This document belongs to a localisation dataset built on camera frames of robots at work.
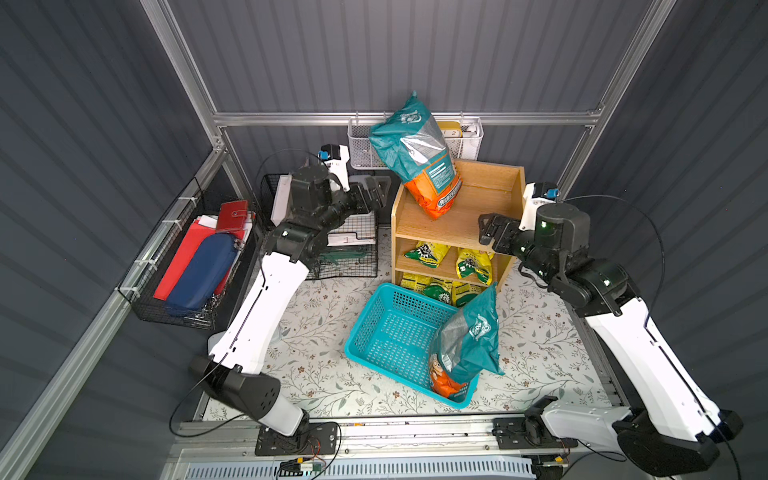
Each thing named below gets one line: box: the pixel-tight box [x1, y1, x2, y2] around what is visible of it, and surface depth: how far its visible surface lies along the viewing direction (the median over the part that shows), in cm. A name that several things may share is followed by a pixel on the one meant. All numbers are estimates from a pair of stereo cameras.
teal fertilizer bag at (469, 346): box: [429, 282, 505, 402], surface depth 70 cm
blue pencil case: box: [167, 233, 238, 312], surface depth 70 cm
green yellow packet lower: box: [400, 273, 481, 308], surface depth 98 cm
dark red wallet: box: [216, 200, 248, 232], surface depth 81 cm
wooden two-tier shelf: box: [391, 159, 527, 307], surface depth 86 cm
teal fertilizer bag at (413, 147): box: [369, 90, 463, 219], surface depth 73 cm
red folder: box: [153, 220, 217, 302], surface depth 74 cm
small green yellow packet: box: [456, 247, 495, 285], surface depth 86 cm
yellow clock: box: [437, 121, 463, 138], surface depth 90 cm
